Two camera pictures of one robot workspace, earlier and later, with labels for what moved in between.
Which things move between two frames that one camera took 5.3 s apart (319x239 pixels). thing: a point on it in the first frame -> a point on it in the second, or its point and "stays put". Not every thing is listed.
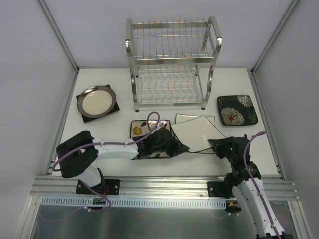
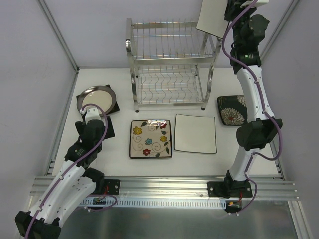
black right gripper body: [222, 146] -> [231, 11]
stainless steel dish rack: [171, 61] stays put
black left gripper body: [173, 144] -> [107, 127]
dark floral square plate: [238, 109] stays put
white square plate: [195, 133] -> [212, 18]
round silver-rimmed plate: [96, 101] stays put
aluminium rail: [56, 187] stays put
